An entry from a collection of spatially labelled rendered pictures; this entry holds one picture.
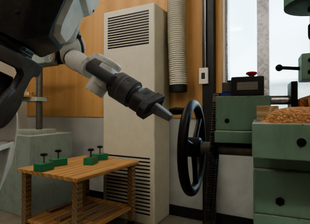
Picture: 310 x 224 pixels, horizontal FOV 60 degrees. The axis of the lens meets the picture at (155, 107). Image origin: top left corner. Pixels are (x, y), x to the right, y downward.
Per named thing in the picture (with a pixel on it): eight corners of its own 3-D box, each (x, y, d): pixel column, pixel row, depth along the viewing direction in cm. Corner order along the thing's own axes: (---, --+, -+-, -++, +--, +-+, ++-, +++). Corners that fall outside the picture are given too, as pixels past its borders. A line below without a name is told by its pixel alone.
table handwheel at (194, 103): (175, 215, 73) (197, 169, 99) (254, 227, 66) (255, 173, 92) (167, 113, 67) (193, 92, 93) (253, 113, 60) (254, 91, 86)
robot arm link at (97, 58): (110, 92, 87) (89, 79, 95) (126, 69, 87) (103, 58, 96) (97, 83, 82) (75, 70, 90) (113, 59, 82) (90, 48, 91)
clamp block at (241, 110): (222, 127, 84) (222, 98, 84) (269, 128, 79) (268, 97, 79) (215, 130, 70) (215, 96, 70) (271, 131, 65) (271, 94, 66)
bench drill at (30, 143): (40, 194, 295) (40, 51, 297) (80, 204, 264) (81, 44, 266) (-4, 208, 254) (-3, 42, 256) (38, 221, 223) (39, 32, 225)
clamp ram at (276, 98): (264, 116, 77) (264, 85, 77) (293, 116, 74) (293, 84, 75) (265, 117, 69) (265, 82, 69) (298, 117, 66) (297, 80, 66)
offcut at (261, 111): (279, 120, 59) (278, 105, 59) (267, 120, 58) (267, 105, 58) (267, 120, 62) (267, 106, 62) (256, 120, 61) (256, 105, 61)
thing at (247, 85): (224, 98, 83) (224, 80, 83) (263, 97, 79) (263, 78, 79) (218, 96, 70) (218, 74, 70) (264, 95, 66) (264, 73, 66)
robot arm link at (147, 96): (158, 114, 88) (130, 96, 92) (169, 89, 83) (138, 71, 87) (137, 127, 78) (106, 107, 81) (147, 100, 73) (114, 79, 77)
